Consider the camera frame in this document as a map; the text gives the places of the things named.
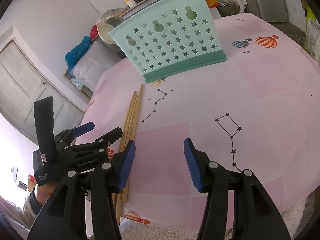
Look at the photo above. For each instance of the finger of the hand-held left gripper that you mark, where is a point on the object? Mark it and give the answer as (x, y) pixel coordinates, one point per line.
(105, 140)
(85, 128)

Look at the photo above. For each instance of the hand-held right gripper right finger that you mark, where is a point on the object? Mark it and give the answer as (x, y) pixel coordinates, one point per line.
(192, 165)

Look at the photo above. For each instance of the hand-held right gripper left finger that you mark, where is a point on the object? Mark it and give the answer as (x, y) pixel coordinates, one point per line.
(126, 165)

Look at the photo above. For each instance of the wooden chopstick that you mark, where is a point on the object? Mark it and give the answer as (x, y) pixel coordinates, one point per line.
(137, 115)
(134, 115)
(131, 115)

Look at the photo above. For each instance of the beige bowl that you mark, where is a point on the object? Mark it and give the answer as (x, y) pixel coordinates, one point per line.
(105, 33)

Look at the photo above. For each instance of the teal star-cutout utensil holder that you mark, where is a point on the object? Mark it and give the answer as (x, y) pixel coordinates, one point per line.
(175, 42)

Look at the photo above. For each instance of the person's left forearm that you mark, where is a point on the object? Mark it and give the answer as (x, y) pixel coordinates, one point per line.
(40, 200)

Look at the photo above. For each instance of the floral cloth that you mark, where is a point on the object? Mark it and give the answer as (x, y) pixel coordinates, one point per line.
(77, 83)

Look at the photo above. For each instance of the grey wrapped quilt bundle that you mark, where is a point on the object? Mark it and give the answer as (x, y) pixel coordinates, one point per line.
(92, 60)

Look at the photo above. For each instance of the white fleece cloth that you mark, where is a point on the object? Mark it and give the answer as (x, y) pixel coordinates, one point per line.
(162, 232)

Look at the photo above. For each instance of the blue plastic bag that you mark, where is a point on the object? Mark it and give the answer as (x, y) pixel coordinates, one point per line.
(77, 52)

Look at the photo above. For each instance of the white panelled door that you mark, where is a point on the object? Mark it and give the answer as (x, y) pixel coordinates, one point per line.
(25, 80)

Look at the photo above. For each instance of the red plastic bag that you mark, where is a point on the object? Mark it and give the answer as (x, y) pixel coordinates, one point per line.
(93, 31)

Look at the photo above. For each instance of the clear bag of bread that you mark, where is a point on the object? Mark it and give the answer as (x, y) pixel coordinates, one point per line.
(110, 13)

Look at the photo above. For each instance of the orange plastic bag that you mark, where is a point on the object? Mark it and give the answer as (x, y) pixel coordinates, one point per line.
(211, 2)

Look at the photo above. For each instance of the white plastic stool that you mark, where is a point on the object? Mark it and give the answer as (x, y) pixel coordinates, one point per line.
(240, 0)

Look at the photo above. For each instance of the white and green rice bag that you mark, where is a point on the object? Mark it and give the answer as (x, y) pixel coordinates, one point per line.
(313, 35)

